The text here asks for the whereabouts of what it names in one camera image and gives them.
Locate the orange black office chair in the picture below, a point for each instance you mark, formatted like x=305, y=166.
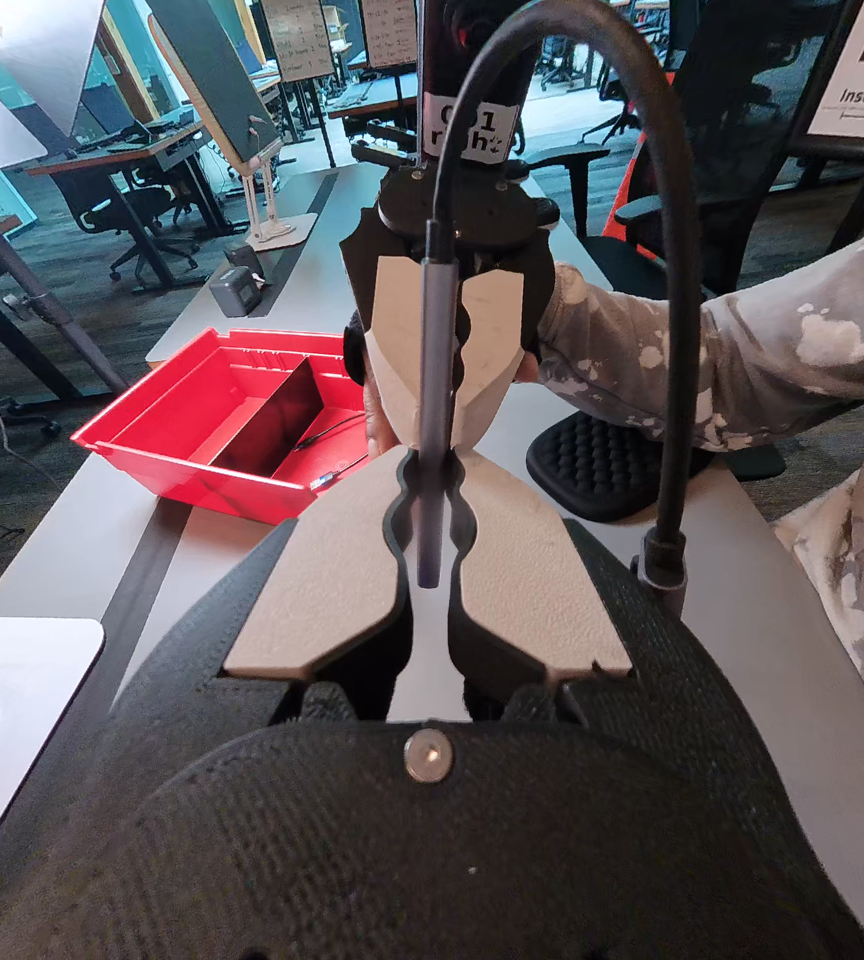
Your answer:
x=731, y=112

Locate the whiteboard with writing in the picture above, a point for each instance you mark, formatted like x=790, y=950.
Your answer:
x=297, y=37
x=387, y=30

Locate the black textured armrest pad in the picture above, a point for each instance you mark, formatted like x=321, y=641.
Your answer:
x=604, y=465

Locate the wooden desk black legs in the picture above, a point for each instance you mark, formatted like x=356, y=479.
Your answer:
x=139, y=146

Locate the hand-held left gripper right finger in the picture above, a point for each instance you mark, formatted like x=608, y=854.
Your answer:
x=537, y=592

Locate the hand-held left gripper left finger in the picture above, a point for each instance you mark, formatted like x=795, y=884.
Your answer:
x=327, y=592

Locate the person's right hand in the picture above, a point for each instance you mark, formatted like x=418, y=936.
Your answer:
x=375, y=420

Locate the red storage bin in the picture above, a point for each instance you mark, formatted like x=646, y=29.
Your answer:
x=147, y=442

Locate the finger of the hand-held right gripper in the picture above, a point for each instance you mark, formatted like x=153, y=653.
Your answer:
x=394, y=330
x=495, y=345

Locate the black light stand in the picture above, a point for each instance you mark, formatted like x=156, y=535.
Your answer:
x=27, y=300

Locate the dark grey box device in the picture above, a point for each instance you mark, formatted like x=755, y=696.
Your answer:
x=248, y=259
x=233, y=296

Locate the person's right forearm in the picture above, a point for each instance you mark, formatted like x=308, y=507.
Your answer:
x=739, y=352

